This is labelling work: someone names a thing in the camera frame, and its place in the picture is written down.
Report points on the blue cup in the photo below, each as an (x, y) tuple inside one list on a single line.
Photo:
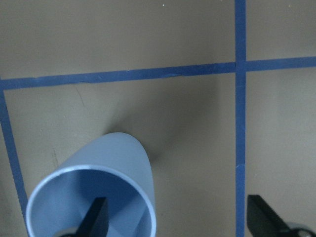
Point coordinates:
[(114, 166)]

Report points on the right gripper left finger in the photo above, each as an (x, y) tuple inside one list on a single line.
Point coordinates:
[(96, 220)]

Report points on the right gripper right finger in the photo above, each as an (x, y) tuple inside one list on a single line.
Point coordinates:
[(262, 220)]

